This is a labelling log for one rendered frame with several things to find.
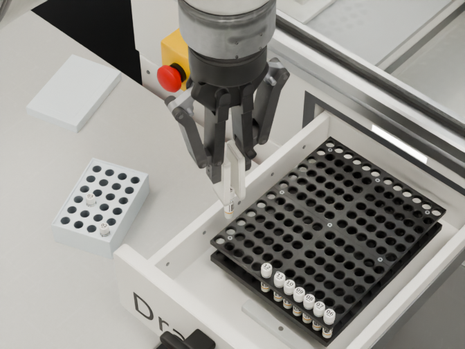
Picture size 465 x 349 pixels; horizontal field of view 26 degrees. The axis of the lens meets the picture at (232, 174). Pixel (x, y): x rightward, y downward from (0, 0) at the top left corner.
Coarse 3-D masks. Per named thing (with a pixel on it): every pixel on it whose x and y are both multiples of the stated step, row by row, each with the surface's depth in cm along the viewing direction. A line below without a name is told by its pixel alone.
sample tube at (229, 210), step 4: (232, 188) 111; (232, 192) 111; (232, 196) 111; (232, 200) 112; (232, 204) 113; (224, 208) 114; (228, 208) 113; (232, 208) 113; (224, 212) 114; (228, 212) 113; (232, 212) 114; (228, 216) 114; (232, 216) 114
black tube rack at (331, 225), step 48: (336, 144) 126; (288, 192) 121; (336, 192) 125; (384, 192) 121; (240, 240) 120; (288, 240) 121; (336, 240) 117; (384, 240) 116; (336, 288) 112; (336, 336) 112
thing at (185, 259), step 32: (320, 128) 130; (352, 128) 129; (288, 160) 128; (384, 160) 128; (256, 192) 125; (448, 192) 122; (192, 224) 119; (224, 224) 123; (448, 224) 126; (160, 256) 116; (192, 256) 121; (416, 256) 123; (448, 256) 116; (192, 288) 120; (224, 288) 120; (384, 288) 120; (416, 288) 113; (224, 320) 117; (288, 320) 117; (384, 320) 110
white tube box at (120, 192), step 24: (96, 168) 138; (120, 168) 137; (72, 192) 134; (96, 192) 135; (120, 192) 135; (144, 192) 137; (72, 216) 132; (96, 216) 133; (120, 216) 132; (72, 240) 132; (96, 240) 130; (120, 240) 133
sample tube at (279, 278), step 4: (276, 276) 112; (280, 276) 112; (284, 276) 112; (276, 280) 111; (280, 280) 111; (284, 280) 112; (276, 284) 112; (280, 284) 112; (276, 296) 114; (280, 296) 114; (276, 300) 114; (280, 300) 114
